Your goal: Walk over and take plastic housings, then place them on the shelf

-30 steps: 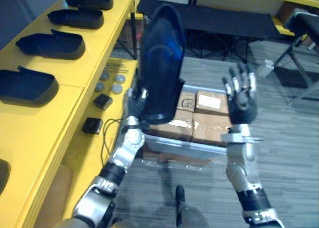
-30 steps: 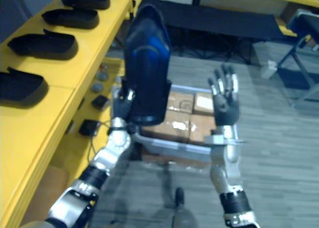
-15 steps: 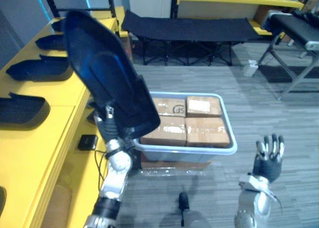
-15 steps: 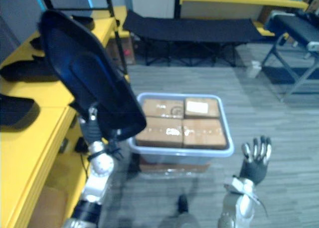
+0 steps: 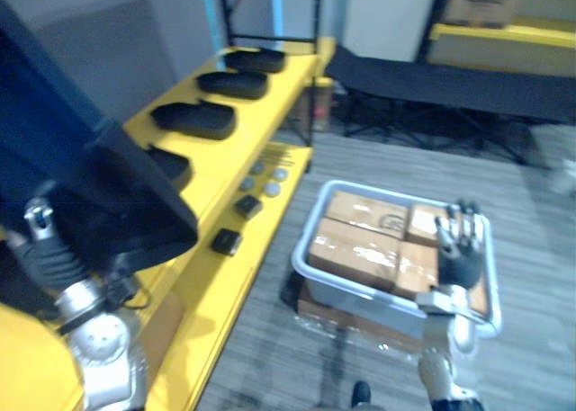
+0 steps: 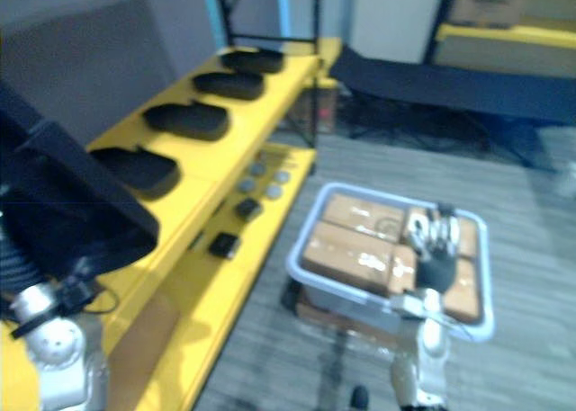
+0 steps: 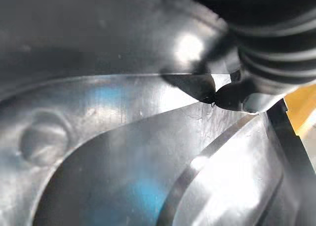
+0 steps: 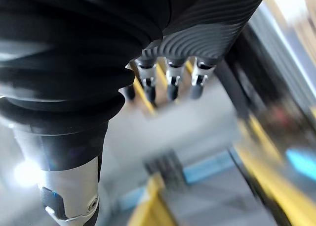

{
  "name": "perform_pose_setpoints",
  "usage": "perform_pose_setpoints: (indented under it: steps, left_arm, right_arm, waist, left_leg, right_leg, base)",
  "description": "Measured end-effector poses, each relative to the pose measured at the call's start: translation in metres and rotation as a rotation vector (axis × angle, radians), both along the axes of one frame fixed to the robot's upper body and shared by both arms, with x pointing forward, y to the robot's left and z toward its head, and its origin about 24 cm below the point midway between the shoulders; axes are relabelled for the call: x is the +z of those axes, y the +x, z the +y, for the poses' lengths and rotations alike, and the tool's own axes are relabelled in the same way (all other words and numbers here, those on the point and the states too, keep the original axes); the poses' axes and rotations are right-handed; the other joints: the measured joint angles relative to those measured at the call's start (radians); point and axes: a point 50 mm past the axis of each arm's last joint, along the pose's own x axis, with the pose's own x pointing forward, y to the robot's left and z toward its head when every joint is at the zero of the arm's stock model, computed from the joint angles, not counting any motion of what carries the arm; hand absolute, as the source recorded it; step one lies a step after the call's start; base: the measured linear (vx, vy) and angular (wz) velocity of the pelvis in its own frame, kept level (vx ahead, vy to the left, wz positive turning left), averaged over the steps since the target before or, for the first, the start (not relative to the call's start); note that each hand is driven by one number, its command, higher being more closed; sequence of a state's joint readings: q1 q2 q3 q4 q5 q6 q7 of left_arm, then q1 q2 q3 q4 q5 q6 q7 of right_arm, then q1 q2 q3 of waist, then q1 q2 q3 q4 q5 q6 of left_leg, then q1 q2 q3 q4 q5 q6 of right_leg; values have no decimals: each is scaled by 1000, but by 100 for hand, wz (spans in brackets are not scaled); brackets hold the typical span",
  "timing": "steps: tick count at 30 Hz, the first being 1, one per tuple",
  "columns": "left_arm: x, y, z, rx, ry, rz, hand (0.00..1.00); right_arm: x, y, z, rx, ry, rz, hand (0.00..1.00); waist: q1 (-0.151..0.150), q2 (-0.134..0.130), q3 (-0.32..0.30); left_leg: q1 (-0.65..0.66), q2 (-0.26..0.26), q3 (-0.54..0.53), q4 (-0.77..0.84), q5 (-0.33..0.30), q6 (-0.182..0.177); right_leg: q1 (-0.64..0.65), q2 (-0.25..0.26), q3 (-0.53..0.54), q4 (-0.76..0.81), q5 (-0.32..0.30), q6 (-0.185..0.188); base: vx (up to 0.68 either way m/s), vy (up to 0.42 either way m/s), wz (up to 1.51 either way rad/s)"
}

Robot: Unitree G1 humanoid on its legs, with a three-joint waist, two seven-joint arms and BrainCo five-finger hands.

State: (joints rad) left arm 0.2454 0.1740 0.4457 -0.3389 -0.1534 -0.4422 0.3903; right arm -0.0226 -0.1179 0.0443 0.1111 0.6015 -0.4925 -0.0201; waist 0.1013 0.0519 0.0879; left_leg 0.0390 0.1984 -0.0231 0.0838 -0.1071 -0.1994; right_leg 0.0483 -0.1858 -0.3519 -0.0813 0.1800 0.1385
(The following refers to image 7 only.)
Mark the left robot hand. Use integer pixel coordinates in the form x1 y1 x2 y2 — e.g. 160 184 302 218
181 0 316 113

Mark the black plastic housing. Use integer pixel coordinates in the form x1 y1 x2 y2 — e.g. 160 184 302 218
0 0 316 226

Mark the yellow shelf board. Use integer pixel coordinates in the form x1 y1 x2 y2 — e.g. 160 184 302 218
283 84 316 137

